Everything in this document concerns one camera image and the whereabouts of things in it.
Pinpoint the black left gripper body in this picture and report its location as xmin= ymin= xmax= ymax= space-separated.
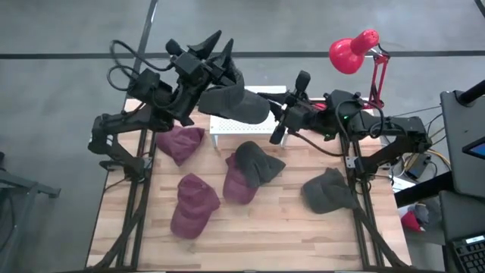
xmin=165 ymin=39 xmax=232 ymax=99

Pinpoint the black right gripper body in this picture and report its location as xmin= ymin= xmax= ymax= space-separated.
xmin=268 ymin=70 xmax=333 ymax=146

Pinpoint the dark grey baseball cap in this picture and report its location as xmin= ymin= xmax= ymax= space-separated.
xmin=301 ymin=167 xmax=359 ymax=215
xmin=234 ymin=140 xmax=287 ymax=190
xmin=198 ymin=62 xmax=271 ymax=126

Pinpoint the maroon baseball cap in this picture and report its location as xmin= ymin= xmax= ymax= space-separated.
xmin=170 ymin=173 xmax=221 ymax=240
xmin=155 ymin=125 xmax=206 ymax=167
xmin=222 ymin=152 xmax=262 ymax=206

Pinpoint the white perforated metal shelf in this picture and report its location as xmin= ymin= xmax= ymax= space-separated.
xmin=209 ymin=85 xmax=289 ymax=152

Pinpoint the red desk lamp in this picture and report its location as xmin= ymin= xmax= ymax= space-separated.
xmin=314 ymin=29 xmax=391 ymax=111

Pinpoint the white flat box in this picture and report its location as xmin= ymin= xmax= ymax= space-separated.
xmin=390 ymin=175 xmax=417 ymax=194

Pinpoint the black power adapter box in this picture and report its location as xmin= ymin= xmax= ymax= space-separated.
xmin=404 ymin=152 xmax=432 ymax=180

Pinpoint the black cart beam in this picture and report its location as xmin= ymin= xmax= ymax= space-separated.
xmin=393 ymin=171 xmax=454 ymax=209

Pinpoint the grey workstation cart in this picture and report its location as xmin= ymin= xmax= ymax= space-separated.
xmin=439 ymin=89 xmax=485 ymax=243

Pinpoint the red and grey bundle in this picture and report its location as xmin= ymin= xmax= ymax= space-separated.
xmin=400 ymin=203 xmax=431 ymax=233

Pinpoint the black round pole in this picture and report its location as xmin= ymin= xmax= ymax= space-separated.
xmin=456 ymin=79 xmax=485 ymax=106

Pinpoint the monitor with blue screen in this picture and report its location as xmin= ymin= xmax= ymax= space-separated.
xmin=462 ymin=136 xmax=485 ymax=160

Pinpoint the grey metal stand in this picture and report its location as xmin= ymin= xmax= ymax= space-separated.
xmin=0 ymin=151 xmax=61 ymax=273

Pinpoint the black keyboard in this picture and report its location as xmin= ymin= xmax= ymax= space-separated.
xmin=450 ymin=234 xmax=485 ymax=273

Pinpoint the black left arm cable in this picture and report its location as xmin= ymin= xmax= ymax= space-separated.
xmin=107 ymin=39 xmax=175 ymax=92

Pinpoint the black aluminium table frame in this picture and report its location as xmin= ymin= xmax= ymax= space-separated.
xmin=85 ymin=96 xmax=412 ymax=273

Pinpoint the yellow cable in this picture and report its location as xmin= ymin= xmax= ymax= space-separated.
xmin=405 ymin=127 xmax=452 ymax=170

